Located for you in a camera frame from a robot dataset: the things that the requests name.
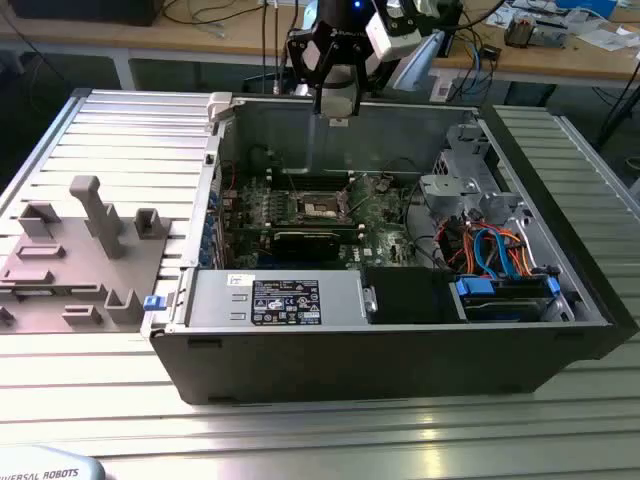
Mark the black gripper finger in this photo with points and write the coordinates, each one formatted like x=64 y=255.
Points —
x=357 y=75
x=320 y=75

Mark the silver Intel CPU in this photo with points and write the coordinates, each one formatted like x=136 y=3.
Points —
x=339 y=105

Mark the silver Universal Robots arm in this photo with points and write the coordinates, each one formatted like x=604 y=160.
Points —
x=420 y=60

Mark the black RAM slot white clips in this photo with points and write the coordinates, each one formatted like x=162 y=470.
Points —
x=300 y=173
x=300 y=182

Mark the CPU socket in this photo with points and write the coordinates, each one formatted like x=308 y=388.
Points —
x=320 y=207

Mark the copper black CPU cooler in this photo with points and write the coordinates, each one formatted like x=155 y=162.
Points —
x=520 y=32

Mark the black plastic bay cover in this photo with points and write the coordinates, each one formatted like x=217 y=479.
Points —
x=405 y=295

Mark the small white device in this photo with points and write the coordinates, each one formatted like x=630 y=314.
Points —
x=441 y=90

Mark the tall black box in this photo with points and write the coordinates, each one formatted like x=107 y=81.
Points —
x=450 y=45

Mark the grey plastic case latch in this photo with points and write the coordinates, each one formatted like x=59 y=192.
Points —
x=220 y=106

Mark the small black box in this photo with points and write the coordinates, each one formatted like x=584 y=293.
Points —
x=491 y=52

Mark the grey metal disk bay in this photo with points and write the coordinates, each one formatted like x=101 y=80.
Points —
x=445 y=191

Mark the green motherboard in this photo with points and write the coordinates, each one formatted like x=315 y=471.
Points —
x=380 y=225

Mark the blue card retainer tab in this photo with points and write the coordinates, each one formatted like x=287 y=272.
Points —
x=203 y=258
x=206 y=241
x=210 y=221
x=215 y=199

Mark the black graphics card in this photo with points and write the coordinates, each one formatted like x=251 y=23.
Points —
x=305 y=246

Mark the wooden desk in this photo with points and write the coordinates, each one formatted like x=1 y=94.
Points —
x=100 y=34
x=550 y=62

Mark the grey metal device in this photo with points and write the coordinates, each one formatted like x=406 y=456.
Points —
x=550 y=36

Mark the blue cardboard box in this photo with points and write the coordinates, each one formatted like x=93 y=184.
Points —
x=590 y=6

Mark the wide black box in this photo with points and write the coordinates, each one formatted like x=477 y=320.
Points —
x=85 y=12

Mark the grey power supply unit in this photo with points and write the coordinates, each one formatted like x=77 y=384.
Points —
x=220 y=300

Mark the white paper sheet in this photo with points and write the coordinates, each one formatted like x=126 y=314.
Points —
x=602 y=39

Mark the blue plastic case latch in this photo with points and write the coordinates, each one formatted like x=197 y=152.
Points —
x=152 y=303

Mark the black grey PC case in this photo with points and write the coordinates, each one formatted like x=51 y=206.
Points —
x=350 y=365

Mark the grey plastic parts rack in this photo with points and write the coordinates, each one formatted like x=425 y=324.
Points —
x=75 y=260

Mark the pale blue teach pendant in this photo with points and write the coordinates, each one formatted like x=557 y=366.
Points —
x=50 y=467

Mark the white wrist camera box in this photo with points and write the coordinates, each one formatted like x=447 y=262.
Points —
x=390 y=37

